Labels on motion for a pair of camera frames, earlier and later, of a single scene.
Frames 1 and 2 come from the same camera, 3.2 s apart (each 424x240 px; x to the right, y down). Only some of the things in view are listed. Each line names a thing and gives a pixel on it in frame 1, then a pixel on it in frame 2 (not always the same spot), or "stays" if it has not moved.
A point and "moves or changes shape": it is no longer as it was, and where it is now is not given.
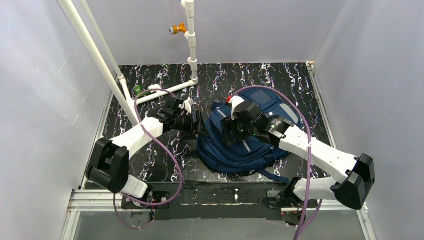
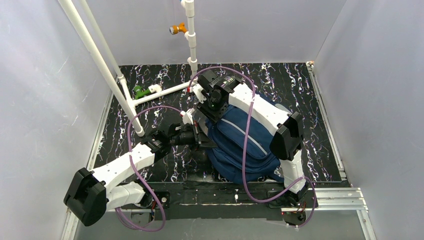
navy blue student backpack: x=253 y=154 moves or changes shape
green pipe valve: x=138 y=89 stays
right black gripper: x=227 y=129 → x=205 y=112
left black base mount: x=154 y=197 stays
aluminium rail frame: x=88 y=198 stays
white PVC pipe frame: x=130 y=104 stays
